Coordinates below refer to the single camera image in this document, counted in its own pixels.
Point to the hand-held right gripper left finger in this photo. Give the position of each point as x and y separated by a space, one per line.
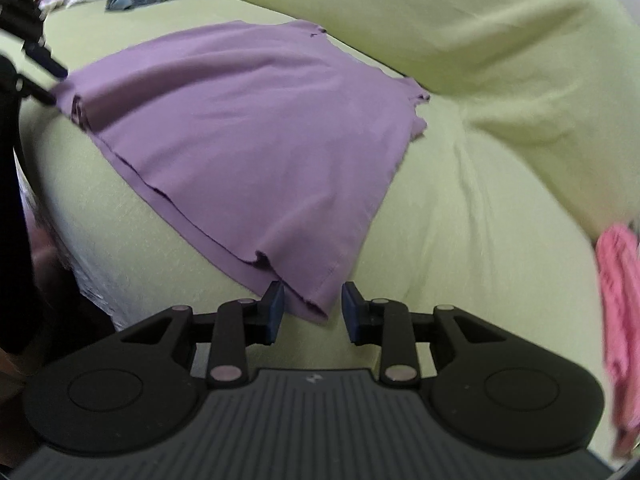
275 312

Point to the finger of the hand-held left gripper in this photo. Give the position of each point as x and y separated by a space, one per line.
37 50
35 92

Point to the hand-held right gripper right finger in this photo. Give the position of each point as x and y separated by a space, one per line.
351 314

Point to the purple shirt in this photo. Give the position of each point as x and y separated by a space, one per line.
240 135

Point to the light green bed sheet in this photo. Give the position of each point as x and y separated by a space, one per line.
475 240

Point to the green cushion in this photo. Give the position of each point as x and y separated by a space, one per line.
450 25

